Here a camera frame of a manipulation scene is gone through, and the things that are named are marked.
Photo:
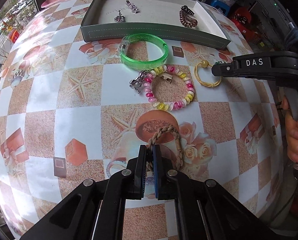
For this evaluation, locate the grey jewelry tray box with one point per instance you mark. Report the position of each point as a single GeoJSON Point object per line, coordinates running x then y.
{"type": "Point", "coordinates": [157, 17]}

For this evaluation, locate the patterned tablecloth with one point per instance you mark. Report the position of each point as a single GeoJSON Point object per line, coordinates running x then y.
{"type": "Point", "coordinates": [67, 113]}

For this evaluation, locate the black claw hair clip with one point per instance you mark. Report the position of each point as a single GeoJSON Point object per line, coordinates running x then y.
{"type": "Point", "coordinates": [187, 10]}

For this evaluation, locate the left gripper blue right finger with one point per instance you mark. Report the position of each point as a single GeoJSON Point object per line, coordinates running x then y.
{"type": "Point", "coordinates": [159, 174]}

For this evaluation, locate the green translucent bangle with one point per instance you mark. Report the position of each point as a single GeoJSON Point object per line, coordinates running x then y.
{"type": "Point", "coordinates": [142, 65]}

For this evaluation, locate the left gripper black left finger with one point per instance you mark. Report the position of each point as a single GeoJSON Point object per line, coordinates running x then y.
{"type": "Point", "coordinates": [140, 173]}

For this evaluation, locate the blue plastic stool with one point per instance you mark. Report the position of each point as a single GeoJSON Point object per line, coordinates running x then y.
{"type": "Point", "coordinates": [220, 6]}

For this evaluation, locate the red plastic stool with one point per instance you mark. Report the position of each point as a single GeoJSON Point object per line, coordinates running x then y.
{"type": "Point", "coordinates": [242, 19]}

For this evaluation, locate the purple star hair clip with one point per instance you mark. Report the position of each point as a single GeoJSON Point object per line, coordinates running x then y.
{"type": "Point", "coordinates": [132, 7]}

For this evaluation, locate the right hand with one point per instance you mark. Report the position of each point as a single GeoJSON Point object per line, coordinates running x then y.
{"type": "Point", "coordinates": [291, 132]}

